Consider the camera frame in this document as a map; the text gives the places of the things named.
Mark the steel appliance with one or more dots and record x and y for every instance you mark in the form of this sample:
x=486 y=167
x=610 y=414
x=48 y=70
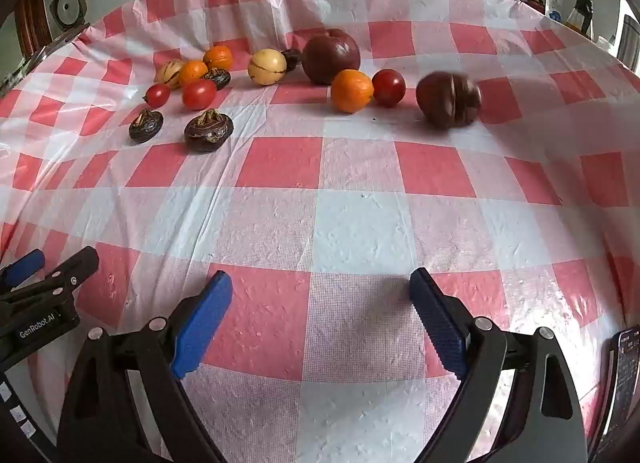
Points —
x=627 y=40

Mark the small striped yellow melon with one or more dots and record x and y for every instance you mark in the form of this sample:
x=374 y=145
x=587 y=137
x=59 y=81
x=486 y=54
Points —
x=167 y=72

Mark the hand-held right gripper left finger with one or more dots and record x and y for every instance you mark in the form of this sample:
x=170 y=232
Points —
x=202 y=323

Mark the dark red apple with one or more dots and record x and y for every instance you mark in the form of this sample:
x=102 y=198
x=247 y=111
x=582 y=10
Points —
x=447 y=100
x=330 y=55

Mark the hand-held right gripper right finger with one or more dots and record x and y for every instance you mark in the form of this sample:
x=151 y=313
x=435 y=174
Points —
x=440 y=323

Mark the dark glass jug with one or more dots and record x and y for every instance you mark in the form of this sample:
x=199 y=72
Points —
x=581 y=10

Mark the round pale yellow melon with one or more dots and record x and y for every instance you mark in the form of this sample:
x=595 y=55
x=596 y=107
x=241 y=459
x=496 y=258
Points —
x=267 y=67

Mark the red cherry tomato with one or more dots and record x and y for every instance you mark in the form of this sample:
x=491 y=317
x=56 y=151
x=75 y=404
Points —
x=157 y=94
x=199 y=94
x=388 y=87

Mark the white paper bag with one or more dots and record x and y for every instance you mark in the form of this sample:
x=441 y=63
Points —
x=553 y=0

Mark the orange mandarin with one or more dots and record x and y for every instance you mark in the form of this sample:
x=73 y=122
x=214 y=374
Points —
x=192 y=72
x=352 y=90
x=218 y=57

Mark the red white checked tablecloth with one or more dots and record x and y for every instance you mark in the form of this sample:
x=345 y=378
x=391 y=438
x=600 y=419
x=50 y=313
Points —
x=350 y=193

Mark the brown wooden cabinet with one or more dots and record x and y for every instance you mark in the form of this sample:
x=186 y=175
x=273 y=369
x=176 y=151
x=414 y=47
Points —
x=32 y=18

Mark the dark wrinkled date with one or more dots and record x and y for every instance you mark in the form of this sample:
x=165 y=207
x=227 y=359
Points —
x=291 y=58

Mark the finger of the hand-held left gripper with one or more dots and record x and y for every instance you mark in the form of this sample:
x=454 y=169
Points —
x=22 y=265
x=65 y=273

